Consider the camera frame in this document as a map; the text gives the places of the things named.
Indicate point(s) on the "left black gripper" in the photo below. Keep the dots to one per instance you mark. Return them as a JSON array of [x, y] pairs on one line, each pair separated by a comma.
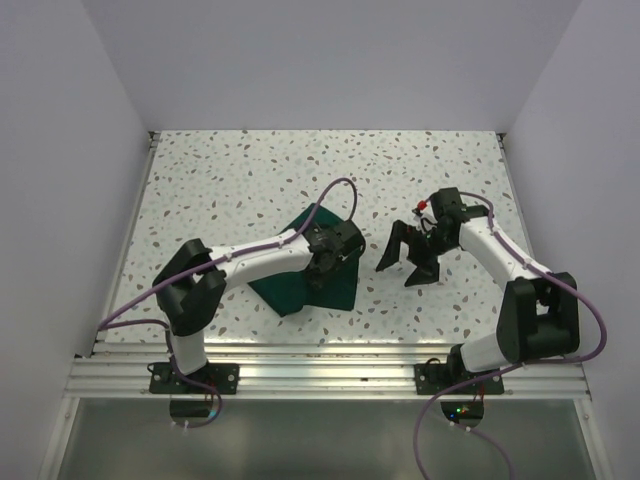
[[318, 279]]

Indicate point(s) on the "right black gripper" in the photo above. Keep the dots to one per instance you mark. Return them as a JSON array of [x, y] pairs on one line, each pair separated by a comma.
[[427, 270]]

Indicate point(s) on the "green surgical cloth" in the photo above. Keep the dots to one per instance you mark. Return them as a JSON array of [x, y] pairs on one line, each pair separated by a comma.
[[288, 293]]

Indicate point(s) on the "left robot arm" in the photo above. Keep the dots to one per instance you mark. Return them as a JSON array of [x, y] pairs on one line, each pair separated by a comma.
[[191, 285]]

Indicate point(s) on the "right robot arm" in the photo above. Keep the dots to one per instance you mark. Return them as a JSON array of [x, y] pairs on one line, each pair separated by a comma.
[[539, 315]]

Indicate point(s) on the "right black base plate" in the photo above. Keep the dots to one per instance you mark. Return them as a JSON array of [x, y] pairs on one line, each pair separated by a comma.
[[433, 376]]

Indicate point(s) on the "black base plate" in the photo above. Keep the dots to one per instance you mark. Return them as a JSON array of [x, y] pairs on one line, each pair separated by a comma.
[[223, 377], [433, 376]]

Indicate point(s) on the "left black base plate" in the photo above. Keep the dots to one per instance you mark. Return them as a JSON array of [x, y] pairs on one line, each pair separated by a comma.
[[223, 377]]

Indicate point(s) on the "aluminium rail frame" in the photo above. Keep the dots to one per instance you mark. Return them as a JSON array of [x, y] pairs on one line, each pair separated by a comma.
[[235, 186]]

